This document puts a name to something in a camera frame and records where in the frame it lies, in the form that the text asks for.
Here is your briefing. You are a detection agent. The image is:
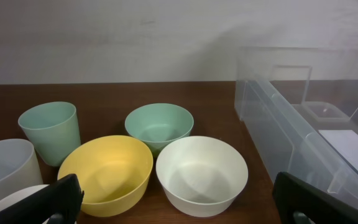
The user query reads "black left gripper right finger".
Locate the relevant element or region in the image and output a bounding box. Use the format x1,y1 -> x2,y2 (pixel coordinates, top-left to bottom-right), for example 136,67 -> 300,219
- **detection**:
272,172 -> 358,224

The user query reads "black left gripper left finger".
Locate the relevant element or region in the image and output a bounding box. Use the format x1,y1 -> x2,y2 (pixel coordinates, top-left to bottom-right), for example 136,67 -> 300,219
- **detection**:
0,174 -> 85,224

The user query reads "cream plastic cup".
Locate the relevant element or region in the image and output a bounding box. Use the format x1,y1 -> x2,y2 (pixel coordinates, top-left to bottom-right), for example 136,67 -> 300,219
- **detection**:
0,184 -> 48,212

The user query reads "yellow plastic bowl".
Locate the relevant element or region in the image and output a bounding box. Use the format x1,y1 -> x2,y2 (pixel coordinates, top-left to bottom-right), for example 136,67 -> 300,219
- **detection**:
57,135 -> 154,217

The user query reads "grey plastic cup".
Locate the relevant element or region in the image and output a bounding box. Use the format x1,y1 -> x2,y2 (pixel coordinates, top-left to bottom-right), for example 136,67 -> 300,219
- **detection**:
0,139 -> 43,200

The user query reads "green plastic cup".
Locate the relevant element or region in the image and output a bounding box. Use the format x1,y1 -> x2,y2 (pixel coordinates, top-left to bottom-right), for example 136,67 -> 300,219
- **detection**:
18,101 -> 81,167

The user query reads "white paper label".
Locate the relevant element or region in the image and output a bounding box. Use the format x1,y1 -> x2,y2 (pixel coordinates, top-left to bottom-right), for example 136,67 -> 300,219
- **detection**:
319,130 -> 358,171

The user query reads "clear plastic storage bin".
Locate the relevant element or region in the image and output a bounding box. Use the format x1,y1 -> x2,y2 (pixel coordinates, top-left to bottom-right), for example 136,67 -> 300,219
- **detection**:
234,47 -> 358,209

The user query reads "white plastic bowl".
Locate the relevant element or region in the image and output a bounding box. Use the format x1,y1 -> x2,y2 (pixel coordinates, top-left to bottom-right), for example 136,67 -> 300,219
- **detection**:
155,136 -> 249,217

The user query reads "green plastic bowl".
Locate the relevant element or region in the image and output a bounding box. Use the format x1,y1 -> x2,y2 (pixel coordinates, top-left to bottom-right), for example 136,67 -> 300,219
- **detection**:
124,103 -> 195,158

